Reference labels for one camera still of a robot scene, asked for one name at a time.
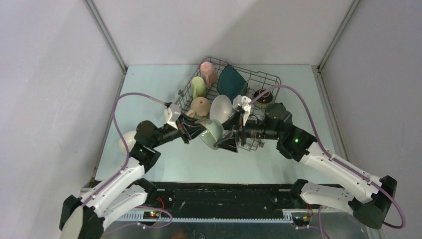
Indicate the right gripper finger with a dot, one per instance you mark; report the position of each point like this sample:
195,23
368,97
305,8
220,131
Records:
231,122
229,142

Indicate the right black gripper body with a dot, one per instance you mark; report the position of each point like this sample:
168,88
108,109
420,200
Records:
248,131

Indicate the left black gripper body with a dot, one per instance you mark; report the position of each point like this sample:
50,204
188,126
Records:
183,130

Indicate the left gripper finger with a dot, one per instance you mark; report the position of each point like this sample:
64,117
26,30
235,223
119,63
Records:
195,132
196,122

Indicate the tan ceramic mug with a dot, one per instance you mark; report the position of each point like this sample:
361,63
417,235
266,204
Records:
199,107

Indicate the white ceramic plate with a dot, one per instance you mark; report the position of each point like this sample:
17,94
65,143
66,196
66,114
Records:
221,109

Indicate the green glazed bowl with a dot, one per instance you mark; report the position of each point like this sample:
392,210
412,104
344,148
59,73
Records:
212,133

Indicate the light green ceramic mug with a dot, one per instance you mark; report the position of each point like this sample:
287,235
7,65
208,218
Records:
198,87

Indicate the brown patterned bowl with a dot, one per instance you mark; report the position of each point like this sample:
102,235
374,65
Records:
263,97

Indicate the teal square plate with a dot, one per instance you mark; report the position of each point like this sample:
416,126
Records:
231,83

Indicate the pink ceramic mug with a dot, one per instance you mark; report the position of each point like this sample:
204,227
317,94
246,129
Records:
208,73

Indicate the small white bowl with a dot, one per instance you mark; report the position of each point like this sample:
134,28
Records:
128,138

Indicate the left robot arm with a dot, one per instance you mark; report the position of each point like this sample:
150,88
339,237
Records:
89,215

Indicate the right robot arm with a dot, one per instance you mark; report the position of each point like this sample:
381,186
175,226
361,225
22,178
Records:
366,197

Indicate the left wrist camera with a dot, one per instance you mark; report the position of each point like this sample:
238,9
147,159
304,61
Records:
172,113

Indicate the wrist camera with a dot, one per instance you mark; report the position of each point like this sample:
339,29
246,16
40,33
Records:
244,103
172,113

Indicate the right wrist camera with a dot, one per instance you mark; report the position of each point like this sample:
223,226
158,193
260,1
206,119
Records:
244,103

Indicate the grey wire dish rack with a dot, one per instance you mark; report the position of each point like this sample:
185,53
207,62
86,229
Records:
257,81

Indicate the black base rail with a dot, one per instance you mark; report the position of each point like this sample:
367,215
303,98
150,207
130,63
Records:
235,202

